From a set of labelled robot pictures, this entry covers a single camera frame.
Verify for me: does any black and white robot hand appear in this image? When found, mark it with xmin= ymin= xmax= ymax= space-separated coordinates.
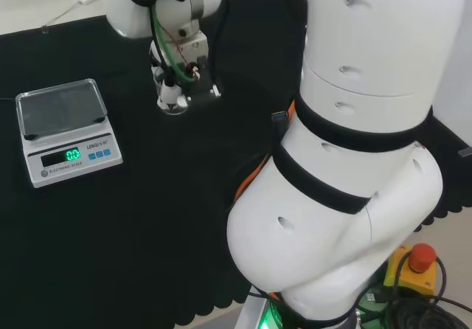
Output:
xmin=149 ymin=32 xmax=222 ymax=109

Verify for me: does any small clear glass beaker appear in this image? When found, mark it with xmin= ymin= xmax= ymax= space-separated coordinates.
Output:
xmin=153 ymin=66 xmax=188 ymax=117

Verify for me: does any white electronic balance steel pan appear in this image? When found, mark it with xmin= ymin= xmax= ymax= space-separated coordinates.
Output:
xmin=15 ymin=78 xmax=125 ymax=189

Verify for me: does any black bench cloth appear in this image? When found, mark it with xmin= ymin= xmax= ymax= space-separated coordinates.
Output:
xmin=0 ymin=0 xmax=472 ymax=311

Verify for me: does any green base fixture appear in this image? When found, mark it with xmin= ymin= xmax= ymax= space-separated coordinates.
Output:
xmin=359 ymin=290 xmax=388 ymax=315

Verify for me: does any yellow stop button red cap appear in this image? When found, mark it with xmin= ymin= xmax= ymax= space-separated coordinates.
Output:
xmin=383 ymin=243 xmax=439 ymax=296

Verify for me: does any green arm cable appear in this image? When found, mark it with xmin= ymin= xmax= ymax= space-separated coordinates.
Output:
xmin=151 ymin=6 xmax=196 ymax=83

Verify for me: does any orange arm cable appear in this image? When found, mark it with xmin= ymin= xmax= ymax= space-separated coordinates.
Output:
xmin=234 ymin=151 xmax=270 ymax=201

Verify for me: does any white power strip cable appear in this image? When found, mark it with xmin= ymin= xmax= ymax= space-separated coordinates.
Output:
xmin=46 ymin=0 xmax=80 ymax=27

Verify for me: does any black cable bundle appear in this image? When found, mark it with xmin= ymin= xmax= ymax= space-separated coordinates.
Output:
xmin=389 ymin=249 xmax=472 ymax=329

